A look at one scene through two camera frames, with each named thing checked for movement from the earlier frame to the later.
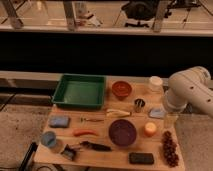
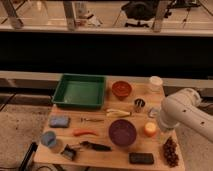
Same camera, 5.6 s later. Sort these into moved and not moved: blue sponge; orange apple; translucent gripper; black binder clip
Moved: translucent gripper
Not moved: orange apple; black binder clip; blue sponge
